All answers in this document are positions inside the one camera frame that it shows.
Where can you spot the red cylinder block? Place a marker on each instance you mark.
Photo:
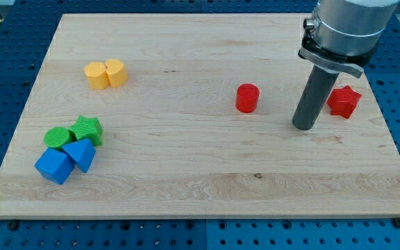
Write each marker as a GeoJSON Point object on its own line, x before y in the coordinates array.
{"type": "Point", "coordinates": [247, 98]}

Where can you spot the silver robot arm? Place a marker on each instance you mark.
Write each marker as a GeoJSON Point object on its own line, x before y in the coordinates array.
{"type": "Point", "coordinates": [342, 35]}

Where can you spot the yellow hexagon block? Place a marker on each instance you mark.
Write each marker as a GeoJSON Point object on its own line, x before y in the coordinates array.
{"type": "Point", "coordinates": [96, 75]}

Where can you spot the light wooden board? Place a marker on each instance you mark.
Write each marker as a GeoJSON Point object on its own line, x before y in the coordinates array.
{"type": "Point", "coordinates": [174, 146]}

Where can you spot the green star block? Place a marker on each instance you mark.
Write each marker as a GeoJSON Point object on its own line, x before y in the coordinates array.
{"type": "Point", "coordinates": [87, 128]}

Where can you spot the blue triangle block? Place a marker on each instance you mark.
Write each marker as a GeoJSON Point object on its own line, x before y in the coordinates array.
{"type": "Point", "coordinates": [81, 152]}

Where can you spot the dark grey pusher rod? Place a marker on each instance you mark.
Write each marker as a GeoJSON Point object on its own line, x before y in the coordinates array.
{"type": "Point", "coordinates": [314, 96]}

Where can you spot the red star block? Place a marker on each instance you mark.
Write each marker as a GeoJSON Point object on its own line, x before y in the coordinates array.
{"type": "Point", "coordinates": [343, 101]}

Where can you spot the green cylinder block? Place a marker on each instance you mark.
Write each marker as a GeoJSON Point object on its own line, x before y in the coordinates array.
{"type": "Point", "coordinates": [57, 137]}

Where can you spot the blue cube block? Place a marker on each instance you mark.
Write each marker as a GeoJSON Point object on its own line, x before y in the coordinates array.
{"type": "Point", "coordinates": [54, 166]}

